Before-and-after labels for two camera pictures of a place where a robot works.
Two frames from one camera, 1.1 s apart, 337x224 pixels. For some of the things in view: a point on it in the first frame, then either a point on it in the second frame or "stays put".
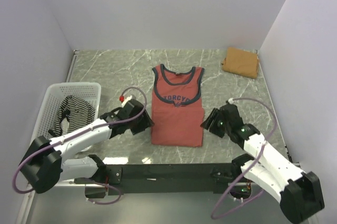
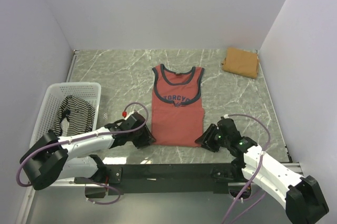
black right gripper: [212, 128] to [206, 140]
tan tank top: [241, 61] stays put
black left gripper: [146, 122] to [147, 136]
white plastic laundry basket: [55, 95] stays put
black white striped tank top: [73, 113] stays put
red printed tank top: [177, 112] stays put
